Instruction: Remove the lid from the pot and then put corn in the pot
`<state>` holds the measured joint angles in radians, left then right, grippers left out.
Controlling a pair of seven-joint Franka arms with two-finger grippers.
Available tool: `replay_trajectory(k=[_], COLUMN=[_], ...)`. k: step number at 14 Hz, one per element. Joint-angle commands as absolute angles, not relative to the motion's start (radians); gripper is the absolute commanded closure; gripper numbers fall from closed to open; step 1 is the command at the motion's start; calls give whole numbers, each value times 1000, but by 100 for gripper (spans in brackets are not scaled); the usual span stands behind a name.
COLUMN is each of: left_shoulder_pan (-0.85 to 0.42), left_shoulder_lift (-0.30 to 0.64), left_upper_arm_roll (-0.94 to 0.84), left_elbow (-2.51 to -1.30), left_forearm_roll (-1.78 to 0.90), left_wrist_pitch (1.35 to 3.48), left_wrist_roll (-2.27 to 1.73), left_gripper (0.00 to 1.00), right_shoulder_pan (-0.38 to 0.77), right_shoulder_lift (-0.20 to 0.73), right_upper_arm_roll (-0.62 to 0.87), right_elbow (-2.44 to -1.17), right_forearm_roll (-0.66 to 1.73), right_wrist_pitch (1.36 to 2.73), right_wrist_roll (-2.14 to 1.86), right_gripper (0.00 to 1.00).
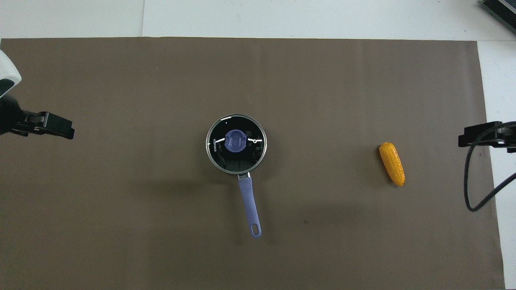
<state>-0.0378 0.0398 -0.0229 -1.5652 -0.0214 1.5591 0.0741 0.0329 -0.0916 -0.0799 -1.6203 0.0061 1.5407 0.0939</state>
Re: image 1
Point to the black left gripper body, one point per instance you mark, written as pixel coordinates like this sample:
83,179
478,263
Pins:
9,114

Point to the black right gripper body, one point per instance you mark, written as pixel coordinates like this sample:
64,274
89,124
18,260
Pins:
510,131

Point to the yellow toy corn cob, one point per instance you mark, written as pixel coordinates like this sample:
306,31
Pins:
392,163

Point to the glass lid with blue knob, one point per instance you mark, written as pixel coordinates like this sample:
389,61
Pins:
236,141

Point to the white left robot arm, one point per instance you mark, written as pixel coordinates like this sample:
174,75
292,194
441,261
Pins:
8,72

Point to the brown table mat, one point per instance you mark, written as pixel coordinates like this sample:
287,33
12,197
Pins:
121,201

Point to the grey ribbed device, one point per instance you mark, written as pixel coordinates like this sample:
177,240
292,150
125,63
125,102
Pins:
502,10

